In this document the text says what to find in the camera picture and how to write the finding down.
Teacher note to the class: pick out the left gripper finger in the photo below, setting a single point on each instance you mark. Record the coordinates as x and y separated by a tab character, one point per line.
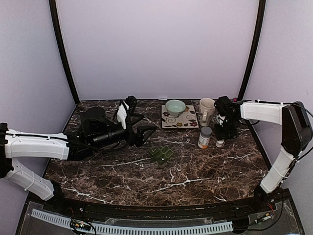
135	118
143	133

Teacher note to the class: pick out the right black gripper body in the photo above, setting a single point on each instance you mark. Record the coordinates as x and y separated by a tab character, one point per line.
229	129

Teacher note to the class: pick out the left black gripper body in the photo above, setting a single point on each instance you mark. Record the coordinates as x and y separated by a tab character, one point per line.
105	139

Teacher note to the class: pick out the small white pill bottle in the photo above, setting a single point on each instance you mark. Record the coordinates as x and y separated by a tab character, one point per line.
219	143

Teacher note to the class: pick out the large grey-capped pill bottle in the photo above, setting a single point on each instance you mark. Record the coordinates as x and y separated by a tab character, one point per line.
204	137

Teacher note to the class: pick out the green weekly pill organizer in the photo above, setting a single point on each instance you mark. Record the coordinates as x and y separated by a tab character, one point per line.
161	155

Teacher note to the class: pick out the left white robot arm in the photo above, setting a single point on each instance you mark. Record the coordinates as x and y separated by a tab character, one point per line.
76	147

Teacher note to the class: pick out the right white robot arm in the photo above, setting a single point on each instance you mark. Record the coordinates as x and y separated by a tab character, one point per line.
289	122

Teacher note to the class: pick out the cream ceramic mug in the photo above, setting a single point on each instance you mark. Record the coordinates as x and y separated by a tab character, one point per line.
206	111

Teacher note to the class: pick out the floral square ceramic plate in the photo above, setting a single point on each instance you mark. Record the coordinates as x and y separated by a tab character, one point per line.
187	120

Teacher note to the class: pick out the celadon bowl on plate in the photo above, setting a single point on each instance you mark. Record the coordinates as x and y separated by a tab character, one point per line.
175	107

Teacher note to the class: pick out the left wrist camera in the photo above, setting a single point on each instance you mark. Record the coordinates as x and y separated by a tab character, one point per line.
125	110

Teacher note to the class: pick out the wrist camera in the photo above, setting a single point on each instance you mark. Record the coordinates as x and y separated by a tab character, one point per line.
125	110
222	104

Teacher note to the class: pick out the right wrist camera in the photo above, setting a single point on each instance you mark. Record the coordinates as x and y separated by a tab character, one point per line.
222	104

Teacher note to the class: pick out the black front rail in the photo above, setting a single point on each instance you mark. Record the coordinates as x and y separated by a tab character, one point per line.
223	210

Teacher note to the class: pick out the white slotted cable duct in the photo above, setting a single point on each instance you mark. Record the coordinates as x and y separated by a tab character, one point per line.
114	226

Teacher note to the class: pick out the right black frame post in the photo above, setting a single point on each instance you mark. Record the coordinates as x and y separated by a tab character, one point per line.
253	49

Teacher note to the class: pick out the black frame post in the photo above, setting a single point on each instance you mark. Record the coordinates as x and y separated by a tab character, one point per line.
253	49
62	50

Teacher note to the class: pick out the left black frame post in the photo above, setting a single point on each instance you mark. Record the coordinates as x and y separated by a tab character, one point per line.
62	50

